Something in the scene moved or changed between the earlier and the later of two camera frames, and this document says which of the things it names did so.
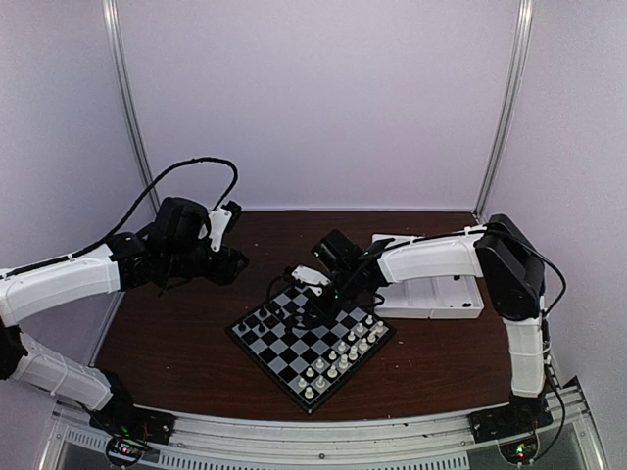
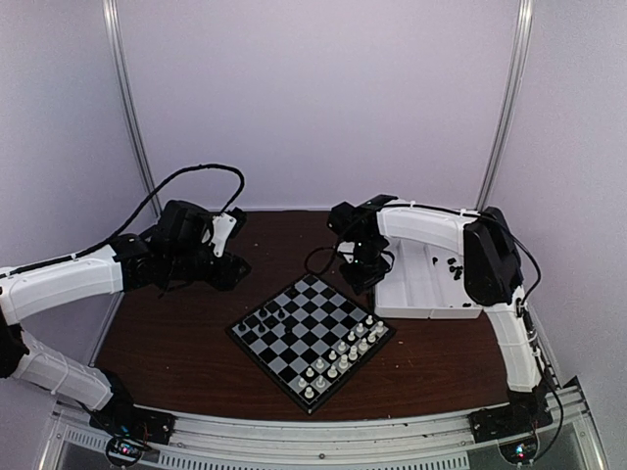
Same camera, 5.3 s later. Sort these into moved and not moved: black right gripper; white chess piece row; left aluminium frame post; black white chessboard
Moved: black right gripper
Not moved: left aluminium frame post; black white chessboard; white chess piece row
